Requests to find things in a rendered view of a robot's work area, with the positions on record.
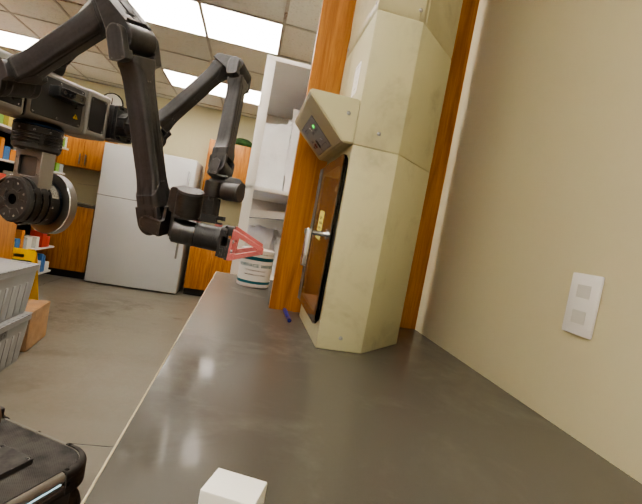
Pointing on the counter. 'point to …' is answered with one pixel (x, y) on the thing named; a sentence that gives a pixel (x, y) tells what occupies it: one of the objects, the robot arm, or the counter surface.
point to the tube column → (445, 32)
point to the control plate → (315, 136)
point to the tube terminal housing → (382, 183)
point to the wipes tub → (256, 270)
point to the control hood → (330, 119)
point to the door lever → (309, 243)
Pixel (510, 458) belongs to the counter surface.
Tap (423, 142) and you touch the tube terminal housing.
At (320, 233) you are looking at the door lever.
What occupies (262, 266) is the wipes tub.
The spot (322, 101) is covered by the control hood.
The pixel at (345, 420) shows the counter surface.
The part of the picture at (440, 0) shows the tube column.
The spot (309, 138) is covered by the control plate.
